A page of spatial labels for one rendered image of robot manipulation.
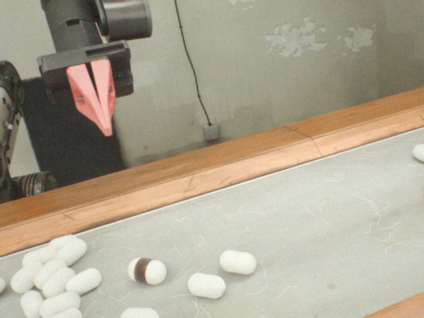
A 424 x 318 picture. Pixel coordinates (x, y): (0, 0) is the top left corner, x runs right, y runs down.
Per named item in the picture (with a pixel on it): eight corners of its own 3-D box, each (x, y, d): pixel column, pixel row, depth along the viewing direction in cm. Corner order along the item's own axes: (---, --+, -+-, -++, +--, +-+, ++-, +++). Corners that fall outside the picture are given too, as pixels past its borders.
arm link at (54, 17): (47, 28, 59) (40, -9, 54) (98, 22, 61) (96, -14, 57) (57, 64, 56) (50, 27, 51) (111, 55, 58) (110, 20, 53)
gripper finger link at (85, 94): (149, 101, 45) (125, 41, 50) (81, 118, 44) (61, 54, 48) (152, 139, 51) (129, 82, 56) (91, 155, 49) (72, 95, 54)
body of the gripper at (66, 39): (131, 49, 50) (113, 9, 53) (38, 68, 47) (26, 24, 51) (135, 88, 55) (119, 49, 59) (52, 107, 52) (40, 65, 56)
